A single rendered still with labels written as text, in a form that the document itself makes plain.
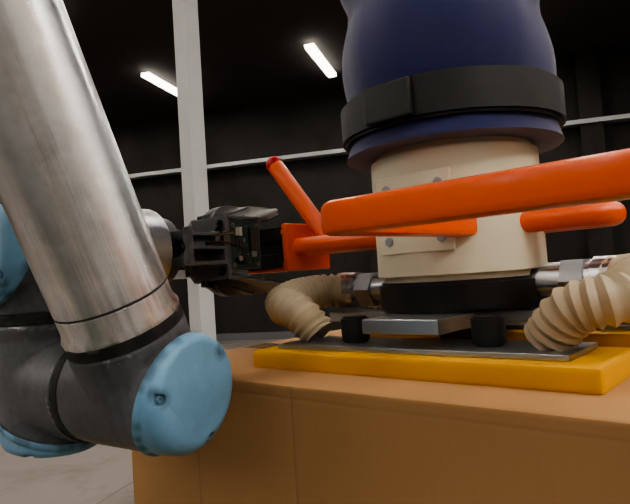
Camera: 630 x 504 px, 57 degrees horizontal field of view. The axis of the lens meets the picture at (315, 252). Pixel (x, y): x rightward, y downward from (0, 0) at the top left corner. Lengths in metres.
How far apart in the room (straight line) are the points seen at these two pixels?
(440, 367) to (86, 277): 0.27
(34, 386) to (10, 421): 0.05
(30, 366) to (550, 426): 0.40
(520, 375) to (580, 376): 0.04
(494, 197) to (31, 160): 0.28
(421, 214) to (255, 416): 0.28
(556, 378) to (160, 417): 0.27
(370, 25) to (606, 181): 0.35
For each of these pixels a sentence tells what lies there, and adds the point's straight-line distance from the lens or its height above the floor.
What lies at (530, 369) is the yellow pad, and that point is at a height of 0.96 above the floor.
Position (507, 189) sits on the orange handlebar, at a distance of 0.31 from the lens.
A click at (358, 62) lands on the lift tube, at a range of 0.60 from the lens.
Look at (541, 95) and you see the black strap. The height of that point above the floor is 1.18.
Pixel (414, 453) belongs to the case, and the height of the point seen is 0.91.
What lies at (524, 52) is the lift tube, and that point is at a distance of 0.58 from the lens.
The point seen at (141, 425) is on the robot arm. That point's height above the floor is 0.94.
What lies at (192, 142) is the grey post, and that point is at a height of 1.93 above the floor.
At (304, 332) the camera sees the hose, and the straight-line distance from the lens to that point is 0.60.
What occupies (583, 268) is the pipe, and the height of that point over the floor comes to 1.03.
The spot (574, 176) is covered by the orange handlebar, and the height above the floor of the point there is 1.08.
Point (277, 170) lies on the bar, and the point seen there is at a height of 1.18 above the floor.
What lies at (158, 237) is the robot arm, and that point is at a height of 1.08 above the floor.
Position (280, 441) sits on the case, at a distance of 0.53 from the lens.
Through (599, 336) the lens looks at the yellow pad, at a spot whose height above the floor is 0.96.
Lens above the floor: 1.04
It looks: 2 degrees up
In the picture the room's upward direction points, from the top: 4 degrees counter-clockwise
